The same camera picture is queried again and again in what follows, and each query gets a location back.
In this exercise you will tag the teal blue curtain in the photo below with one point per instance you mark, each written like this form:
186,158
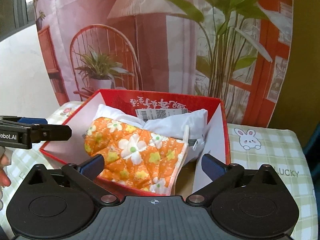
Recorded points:
311,150

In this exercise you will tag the white zippered pillow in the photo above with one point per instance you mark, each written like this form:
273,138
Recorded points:
172,126

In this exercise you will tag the printed room scene backdrop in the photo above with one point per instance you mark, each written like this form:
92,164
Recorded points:
234,50

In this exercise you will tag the red strawberry cardboard box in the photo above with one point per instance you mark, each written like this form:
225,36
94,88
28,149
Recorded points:
216,139

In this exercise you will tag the white shipping label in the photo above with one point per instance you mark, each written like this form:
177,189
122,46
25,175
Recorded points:
153,114

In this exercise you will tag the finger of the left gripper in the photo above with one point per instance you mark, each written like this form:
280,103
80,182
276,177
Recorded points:
50,133
33,121

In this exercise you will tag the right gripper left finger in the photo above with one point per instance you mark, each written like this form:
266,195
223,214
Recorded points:
83,175

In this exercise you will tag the orange floral quilted cloth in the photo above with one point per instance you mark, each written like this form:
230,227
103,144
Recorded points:
134,157

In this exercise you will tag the dark window with frame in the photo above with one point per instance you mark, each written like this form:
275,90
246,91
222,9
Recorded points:
15,16

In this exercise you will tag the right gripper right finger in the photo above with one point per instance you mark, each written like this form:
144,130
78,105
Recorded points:
223,177

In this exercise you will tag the olive yellow wall panel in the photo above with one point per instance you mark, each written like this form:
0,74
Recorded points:
297,108

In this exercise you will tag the person's left hand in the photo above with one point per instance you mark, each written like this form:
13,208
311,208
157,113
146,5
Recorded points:
5,155

